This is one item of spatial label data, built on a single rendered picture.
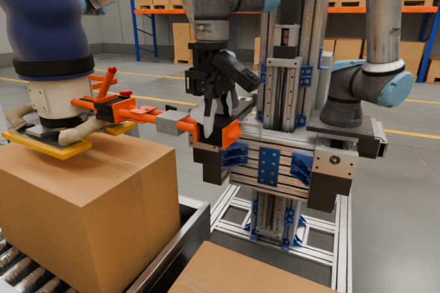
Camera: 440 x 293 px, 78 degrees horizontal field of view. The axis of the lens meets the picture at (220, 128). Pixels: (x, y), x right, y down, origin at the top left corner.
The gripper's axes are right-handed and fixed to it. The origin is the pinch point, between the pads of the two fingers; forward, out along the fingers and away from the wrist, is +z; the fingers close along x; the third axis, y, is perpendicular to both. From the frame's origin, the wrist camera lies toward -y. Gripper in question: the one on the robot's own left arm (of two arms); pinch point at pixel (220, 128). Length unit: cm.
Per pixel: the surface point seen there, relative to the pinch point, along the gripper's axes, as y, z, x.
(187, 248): 24, 64, -15
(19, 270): 71, 62, 25
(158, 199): 30.1, 36.9, -8.1
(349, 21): 50, -15, -840
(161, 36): 683, 40, -782
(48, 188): 46, 21, 20
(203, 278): 9, 61, -5
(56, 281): 54, 61, 21
